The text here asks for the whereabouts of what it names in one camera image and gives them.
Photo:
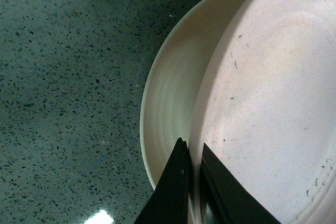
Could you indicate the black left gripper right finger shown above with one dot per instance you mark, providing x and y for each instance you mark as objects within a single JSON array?
[{"x": 223, "y": 199}]

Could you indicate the cream white plate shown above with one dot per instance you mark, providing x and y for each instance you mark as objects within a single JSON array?
[{"x": 174, "y": 80}]

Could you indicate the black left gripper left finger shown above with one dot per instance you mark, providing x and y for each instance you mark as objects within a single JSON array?
[{"x": 169, "y": 201}]

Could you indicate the pink plate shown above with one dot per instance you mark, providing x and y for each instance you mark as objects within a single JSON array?
[{"x": 266, "y": 107}]

